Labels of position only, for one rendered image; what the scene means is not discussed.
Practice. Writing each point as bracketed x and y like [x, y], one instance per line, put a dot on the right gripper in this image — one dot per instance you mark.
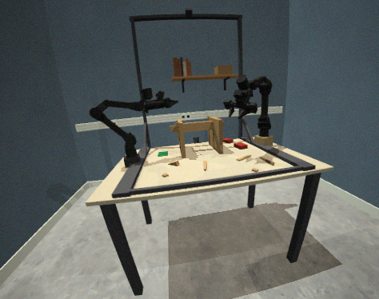
[168, 103]

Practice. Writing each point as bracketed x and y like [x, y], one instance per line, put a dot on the tan wooden rail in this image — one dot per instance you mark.
[194, 126]

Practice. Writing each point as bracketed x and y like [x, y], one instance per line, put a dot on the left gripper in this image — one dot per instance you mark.
[246, 108]

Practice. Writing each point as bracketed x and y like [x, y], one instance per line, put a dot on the black metal overhead frame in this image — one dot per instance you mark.
[194, 16]

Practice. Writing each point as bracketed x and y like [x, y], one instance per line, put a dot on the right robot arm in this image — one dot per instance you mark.
[130, 139]

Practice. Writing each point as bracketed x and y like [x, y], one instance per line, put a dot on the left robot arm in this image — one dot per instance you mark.
[246, 88]

